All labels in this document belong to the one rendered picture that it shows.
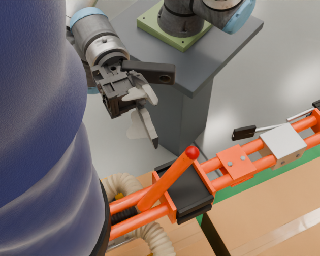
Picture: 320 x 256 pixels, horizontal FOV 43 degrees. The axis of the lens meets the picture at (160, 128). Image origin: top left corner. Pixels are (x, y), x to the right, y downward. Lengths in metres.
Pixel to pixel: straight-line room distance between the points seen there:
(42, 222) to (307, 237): 1.19
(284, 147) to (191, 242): 0.33
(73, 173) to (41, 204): 0.05
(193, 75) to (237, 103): 0.95
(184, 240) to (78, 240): 0.51
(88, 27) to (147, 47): 0.71
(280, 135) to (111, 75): 0.37
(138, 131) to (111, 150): 1.36
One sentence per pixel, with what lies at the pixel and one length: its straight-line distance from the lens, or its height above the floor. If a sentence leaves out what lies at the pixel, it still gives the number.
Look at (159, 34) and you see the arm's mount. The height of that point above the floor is 0.78.
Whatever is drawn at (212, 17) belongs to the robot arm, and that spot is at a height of 0.96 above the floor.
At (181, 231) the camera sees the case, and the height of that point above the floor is 0.95.
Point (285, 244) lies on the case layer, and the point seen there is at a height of 0.54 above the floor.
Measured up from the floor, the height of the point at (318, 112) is 1.24.
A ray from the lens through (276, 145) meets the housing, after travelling 0.79.
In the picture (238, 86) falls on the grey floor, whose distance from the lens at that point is 2.53.
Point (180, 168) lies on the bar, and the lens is 0.64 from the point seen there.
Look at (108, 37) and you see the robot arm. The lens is 0.91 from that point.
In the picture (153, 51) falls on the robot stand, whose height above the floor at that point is 0.75.
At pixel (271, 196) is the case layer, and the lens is 1.52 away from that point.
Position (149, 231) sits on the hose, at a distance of 0.75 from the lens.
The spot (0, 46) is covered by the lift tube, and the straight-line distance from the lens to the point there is 0.23.
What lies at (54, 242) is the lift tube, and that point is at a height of 1.44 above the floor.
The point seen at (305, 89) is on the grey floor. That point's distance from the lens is 2.62.
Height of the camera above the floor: 1.87
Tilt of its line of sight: 55 degrees down
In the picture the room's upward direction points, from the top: straight up
